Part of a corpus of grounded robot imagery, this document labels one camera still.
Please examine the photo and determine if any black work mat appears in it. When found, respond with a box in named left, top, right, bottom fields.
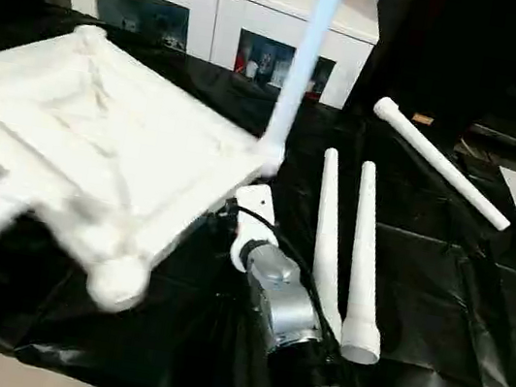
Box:
left=0, top=0, right=516, bottom=387

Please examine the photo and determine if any white plastic table leg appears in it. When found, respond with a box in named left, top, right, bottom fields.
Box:
left=329, top=159, right=412, bottom=370
left=258, top=0, right=347, bottom=167
left=356, top=94, right=516, bottom=236
left=294, top=146, right=374, bottom=347

